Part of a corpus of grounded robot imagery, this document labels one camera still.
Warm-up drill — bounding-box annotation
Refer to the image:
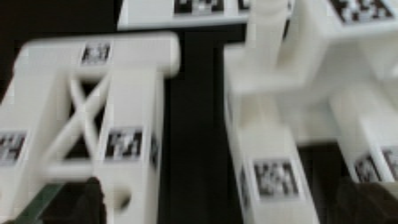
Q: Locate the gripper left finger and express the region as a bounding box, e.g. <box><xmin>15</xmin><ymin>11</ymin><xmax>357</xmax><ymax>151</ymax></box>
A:
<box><xmin>10</xmin><ymin>177</ymin><xmax>106</xmax><ymax>224</ymax></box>

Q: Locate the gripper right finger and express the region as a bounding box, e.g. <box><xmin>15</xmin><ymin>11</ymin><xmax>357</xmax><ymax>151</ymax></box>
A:
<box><xmin>330</xmin><ymin>179</ymin><xmax>398</xmax><ymax>224</ymax></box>

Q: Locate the white chair back frame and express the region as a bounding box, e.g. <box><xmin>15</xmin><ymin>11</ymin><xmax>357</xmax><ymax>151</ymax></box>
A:
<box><xmin>0</xmin><ymin>32</ymin><xmax>179</xmax><ymax>224</ymax></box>

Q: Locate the white chair seat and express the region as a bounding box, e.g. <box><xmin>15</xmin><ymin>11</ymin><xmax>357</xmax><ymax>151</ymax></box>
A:
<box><xmin>223</xmin><ymin>0</ymin><xmax>398</xmax><ymax>143</ymax></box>

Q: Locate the white small chair part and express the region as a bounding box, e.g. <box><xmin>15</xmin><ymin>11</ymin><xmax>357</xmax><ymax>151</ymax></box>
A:
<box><xmin>225</xmin><ymin>96</ymin><xmax>319</xmax><ymax>224</ymax></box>

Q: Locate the white chair leg block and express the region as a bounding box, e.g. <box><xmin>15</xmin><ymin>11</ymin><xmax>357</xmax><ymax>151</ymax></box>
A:
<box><xmin>328</xmin><ymin>85</ymin><xmax>398</xmax><ymax>183</ymax></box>

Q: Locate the white marker base plate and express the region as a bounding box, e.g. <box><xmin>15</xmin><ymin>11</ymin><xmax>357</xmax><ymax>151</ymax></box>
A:
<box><xmin>117</xmin><ymin>0</ymin><xmax>250</xmax><ymax>30</ymax></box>

